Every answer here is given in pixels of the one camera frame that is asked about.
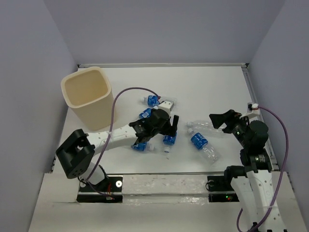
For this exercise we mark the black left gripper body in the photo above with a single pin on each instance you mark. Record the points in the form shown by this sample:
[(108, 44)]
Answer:
[(164, 128)]

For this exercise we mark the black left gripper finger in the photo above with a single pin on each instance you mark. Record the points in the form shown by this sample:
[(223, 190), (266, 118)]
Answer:
[(174, 126), (141, 139)]

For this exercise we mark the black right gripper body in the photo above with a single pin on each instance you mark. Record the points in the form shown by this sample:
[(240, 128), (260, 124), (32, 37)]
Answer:
[(237, 127)]

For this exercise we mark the blue label bottle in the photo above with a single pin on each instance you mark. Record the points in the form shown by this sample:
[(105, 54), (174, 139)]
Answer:
[(146, 113), (147, 146), (153, 100), (169, 142), (205, 149)]

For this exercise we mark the clear unlabelled bottle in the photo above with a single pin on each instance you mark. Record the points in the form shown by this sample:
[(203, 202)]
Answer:
[(206, 128)]

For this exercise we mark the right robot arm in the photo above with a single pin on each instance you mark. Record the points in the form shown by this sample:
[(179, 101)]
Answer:
[(252, 181)]

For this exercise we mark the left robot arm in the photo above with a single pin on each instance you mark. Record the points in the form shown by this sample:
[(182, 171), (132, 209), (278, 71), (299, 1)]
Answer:
[(75, 154)]

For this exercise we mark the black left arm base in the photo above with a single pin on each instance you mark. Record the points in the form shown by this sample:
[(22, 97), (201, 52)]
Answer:
[(108, 192)]

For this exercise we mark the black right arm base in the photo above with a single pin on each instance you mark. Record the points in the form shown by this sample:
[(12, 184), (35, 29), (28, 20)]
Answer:
[(220, 191)]

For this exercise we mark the cream plastic bin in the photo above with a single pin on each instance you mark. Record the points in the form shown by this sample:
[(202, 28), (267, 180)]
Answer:
[(88, 93)]

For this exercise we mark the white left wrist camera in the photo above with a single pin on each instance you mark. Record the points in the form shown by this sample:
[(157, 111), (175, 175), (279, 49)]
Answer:
[(166, 106)]

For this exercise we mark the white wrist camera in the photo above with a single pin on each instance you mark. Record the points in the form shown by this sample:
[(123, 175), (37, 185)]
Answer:
[(252, 111), (166, 106)]

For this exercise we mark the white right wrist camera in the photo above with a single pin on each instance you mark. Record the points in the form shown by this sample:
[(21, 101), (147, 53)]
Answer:
[(252, 111)]

